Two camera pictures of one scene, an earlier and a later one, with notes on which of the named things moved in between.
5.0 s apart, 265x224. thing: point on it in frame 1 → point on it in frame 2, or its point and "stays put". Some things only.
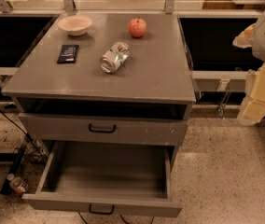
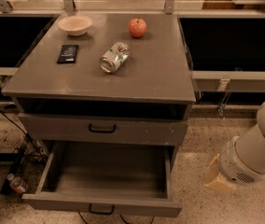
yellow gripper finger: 244,38 → 230,168
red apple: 137,27 stays put
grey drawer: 119,177 stays put
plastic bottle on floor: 18,184 stays put
